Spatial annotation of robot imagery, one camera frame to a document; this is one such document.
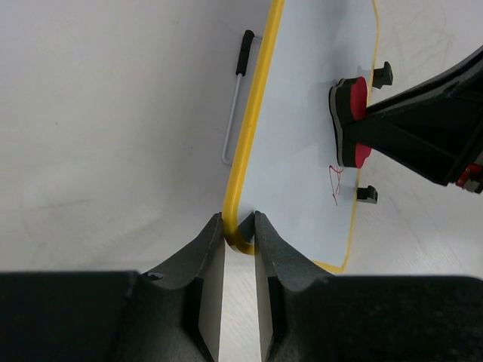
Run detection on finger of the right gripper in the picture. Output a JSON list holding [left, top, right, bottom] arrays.
[[344, 49, 482, 194]]

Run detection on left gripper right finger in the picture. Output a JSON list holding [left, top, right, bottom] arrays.
[[254, 212, 482, 361]]

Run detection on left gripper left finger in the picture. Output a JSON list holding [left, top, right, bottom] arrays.
[[1, 214, 225, 361]]

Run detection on red whiteboard eraser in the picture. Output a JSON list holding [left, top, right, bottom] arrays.
[[328, 77, 371, 169]]

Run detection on yellow framed whiteboard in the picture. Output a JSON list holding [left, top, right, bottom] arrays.
[[222, 1, 379, 273]]

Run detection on right black whiteboard foot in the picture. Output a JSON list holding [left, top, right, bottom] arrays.
[[372, 61, 393, 89]]

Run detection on black whiteboard foot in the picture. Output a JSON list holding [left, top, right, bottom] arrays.
[[372, 61, 393, 89], [356, 186, 378, 204]]

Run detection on left black whiteboard foot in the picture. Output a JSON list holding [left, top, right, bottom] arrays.
[[356, 186, 378, 204]]

